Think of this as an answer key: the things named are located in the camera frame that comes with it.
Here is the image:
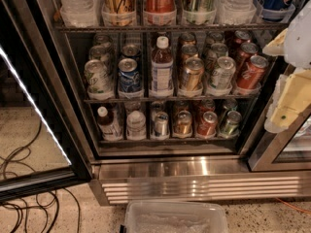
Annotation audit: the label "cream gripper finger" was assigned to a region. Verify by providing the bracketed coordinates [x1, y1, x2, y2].
[262, 29, 288, 56]
[264, 68, 311, 134]

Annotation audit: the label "orange soda can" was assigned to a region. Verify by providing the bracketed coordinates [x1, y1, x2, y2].
[181, 45, 198, 62]
[180, 57, 204, 91]
[178, 32, 196, 46]

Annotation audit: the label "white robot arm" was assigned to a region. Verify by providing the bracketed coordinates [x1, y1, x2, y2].
[263, 1, 311, 133]

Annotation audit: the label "red soda can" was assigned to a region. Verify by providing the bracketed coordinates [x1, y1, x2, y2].
[236, 55, 268, 89]
[235, 42, 259, 73]
[229, 30, 252, 49]

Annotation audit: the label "front red soda can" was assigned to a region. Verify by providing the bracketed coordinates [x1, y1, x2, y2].
[236, 55, 268, 89]

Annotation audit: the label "top shelf water bottle right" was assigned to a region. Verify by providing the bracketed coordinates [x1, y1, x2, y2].
[216, 0, 256, 25]

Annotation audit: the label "shelf water bottle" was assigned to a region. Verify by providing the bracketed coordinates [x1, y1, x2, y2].
[216, 0, 256, 25]
[126, 111, 147, 141]
[60, 0, 101, 28]

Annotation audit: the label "bottom shelf green can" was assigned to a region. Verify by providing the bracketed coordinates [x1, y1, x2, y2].
[220, 111, 242, 137]

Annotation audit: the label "bottom shelf red can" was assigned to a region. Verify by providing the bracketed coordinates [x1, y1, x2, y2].
[197, 112, 218, 137]

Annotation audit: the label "bottom shelf orange can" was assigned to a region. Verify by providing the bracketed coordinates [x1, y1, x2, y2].
[174, 111, 192, 135]

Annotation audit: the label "brown tea bottle middle shelf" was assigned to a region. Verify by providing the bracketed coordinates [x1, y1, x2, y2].
[152, 36, 174, 91]

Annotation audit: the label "bottom shelf silver can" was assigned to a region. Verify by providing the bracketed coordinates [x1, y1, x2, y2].
[154, 112, 168, 137]

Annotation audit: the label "blue soda can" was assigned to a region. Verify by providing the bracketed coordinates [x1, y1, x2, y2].
[121, 44, 141, 61]
[119, 58, 141, 93]

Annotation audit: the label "front blue soda can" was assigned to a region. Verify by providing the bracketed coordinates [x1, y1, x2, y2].
[119, 58, 141, 93]

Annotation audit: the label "bottom shelf water bottle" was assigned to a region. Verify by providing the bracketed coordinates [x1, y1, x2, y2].
[126, 111, 147, 141]

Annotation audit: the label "top shelf gold can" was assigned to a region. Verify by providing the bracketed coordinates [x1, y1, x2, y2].
[102, 0, 136, 26]

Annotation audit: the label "front white green can left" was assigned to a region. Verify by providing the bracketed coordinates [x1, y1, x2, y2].
[85, 59, 111, 93]

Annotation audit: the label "bottom shelf tea bottle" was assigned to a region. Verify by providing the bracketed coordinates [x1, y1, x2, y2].
[97, 106, 122, 141]

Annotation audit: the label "top shelf water bottle left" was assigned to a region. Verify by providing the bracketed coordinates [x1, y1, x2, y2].
[60, 0, 101, 28]

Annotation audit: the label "fridge bottom vent grille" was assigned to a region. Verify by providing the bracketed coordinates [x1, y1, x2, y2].
[102, 176, 311, 204]

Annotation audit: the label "open glass fridge door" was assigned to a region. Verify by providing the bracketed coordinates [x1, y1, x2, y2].
[0, 0, 91, 202]

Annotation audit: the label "clear plastic bin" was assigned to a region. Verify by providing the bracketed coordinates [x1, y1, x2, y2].
[122, 200, 229, 233]

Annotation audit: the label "orange floor cable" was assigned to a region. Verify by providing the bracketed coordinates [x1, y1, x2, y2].
[275, 197, 311, 216]

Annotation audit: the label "black floor cables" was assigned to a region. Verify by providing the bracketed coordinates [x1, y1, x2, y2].
[0, 118, 82, 233]

